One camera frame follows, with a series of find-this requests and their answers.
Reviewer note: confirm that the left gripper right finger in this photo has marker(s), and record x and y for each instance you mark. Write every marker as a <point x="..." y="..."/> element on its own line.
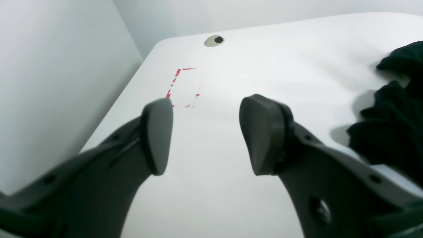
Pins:
<point x="267" y="128"/>

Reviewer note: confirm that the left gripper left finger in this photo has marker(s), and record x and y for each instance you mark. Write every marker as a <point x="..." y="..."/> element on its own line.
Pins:
<point x="156" y="124"/>

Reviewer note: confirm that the black T-shirt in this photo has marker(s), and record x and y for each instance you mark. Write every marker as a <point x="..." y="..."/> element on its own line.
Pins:
<point x="391" y="132"/>

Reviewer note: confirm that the red tape rectangle marking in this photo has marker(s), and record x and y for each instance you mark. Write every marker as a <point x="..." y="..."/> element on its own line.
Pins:
<point x="185" y="88"/>

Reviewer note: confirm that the right table cable grommet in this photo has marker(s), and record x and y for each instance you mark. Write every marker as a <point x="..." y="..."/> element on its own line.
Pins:
<point x="214" y="41"/>

